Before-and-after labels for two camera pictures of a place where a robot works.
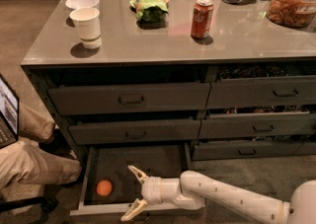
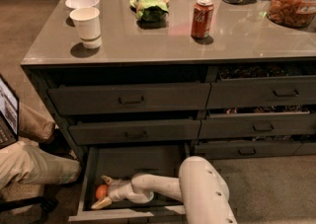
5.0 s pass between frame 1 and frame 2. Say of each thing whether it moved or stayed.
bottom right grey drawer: stayed
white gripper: moved
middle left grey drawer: stayed
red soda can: stayed
